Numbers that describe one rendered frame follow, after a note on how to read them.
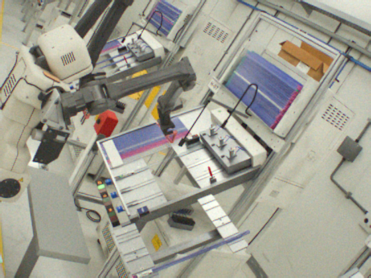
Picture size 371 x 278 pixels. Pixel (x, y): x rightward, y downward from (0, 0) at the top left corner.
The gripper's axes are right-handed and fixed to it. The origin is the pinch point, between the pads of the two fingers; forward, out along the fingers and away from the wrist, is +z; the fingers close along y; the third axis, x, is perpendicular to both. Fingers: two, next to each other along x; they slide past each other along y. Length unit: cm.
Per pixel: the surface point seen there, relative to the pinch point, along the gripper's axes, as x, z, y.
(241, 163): -27.0, 10.0, -28.1
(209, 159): -15.9, 14.3, -12.0
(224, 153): -22.8, 8.5, -18.0
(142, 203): 25.8, 13.7, -24.9
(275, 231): -87, 169, 30
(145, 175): 17.8, 14.0, -5.9
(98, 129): 31, 27, 69
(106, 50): 1, 12, 163
